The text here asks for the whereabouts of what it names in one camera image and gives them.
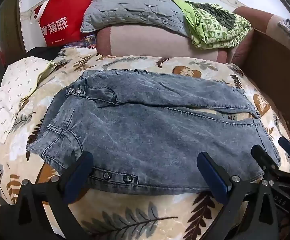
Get black cloth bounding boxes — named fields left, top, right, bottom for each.
left=27, top=46, right=63, bottom=61

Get green patterned cloth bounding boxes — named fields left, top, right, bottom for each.
left=171, top=0, right=252, bottom=50

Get white patterned quilt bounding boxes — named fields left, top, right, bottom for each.
left=0, top=56, right=52, bottom=144

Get leaf print blanket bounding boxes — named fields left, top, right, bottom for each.
left=0, top=47, right=290, bottom=240

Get purple printed packet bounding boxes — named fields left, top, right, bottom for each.
left=65, top=36, right=98, bottom=48

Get red shopping bag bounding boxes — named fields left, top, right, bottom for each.
left=30, top=0, right=93, bottom=47

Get grey-blue denim pants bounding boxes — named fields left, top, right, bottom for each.
left=26, top=69, right=281, bottom=195

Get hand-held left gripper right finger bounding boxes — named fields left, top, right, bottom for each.
left=197, top=151, right=280, bottom=240

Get grey quilted pillow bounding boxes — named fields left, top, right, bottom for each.
left=80, top=0, right=193, bottom=37

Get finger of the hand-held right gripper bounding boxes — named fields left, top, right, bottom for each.
left=251, top=145, right=280, bottom=178
left=278, top=137, right=290, bottom=163

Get brown cardboard box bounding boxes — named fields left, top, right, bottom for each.
left=240, top=27, right=290, bottom=140

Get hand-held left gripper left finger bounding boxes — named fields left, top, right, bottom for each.
left=15, top=151, right=95, bottom=240

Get pink brown folded quilt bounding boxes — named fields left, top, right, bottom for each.
left=95, top=6, right=283, bottom=64

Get wooden door with glass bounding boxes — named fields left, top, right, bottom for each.
left=0, top=0, right=25, bottom=100

